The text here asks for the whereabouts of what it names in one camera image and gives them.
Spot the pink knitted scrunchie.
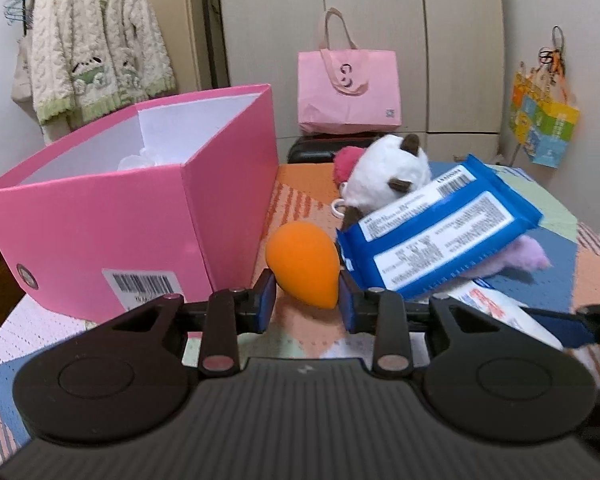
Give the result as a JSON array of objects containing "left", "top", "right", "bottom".
[{"left": 332, "top": 146, "right": 366, "bottom": 186}]

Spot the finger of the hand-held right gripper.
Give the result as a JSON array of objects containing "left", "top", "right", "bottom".
[{"left": 527, "top": 290, "right": 600, "bottom": 351}]

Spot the black chair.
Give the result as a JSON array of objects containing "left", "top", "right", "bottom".
[{"left": 286, "top": 135, "right": 381, "bottom": 165}]

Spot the blue wipes packet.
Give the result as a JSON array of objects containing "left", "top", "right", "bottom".
[{"left": 336, "top": 154, "right": 545, "bottom": 302}]

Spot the pink cardboard box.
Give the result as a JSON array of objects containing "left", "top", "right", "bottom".
[{"left": 0, "top": 84, "right": 279, "bottom": 328}]

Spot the patchwork tablecloth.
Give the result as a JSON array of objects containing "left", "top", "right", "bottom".
[{"left": 0, "top": 160, "right": 600, "bottom": 466}]

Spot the purple fluffy plush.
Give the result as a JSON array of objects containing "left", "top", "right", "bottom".
[{"left": 467, "top": 235, "right": 553, "bottom": 281}]

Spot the white tissue packet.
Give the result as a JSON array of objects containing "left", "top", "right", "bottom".
[{"left": 450, "top": 280, "right": 566, "bottom": 351}]

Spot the orange makeup sponge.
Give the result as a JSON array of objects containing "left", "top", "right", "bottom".
[{"left": 265, "top": 222, "right": 342, "bottom": 311}]

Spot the colourful gift bag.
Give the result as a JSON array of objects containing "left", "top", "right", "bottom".
[{"left": 509, "top": 25, "right": 581, "bottom": 168}]

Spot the white plush cat toy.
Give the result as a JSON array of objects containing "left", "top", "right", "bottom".
[{"left": 337, "top": 132, "right": 433, "bottom": 231}]

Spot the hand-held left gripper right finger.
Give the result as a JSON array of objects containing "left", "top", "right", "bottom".
[{"left": 339, "top": 271, "right": 486, "bottom": 380}]

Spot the pink tote bag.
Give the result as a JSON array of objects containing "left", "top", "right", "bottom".
[{"left": 296, "top": 7, "right": 402, "bottom": 136}]

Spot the cream knitted cardigan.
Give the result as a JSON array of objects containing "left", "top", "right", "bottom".
[{"left": 30, "top": 0, "right": 177, "bottom": 128}]

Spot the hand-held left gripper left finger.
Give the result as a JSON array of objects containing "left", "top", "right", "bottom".
[{"left": 102, "top": 269, "right": 278, "bottom": 378}]

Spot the beige wardrobe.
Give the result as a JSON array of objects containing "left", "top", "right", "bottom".
[{"left": 215, "top": 0, "right": 506, "bottom": 148}]

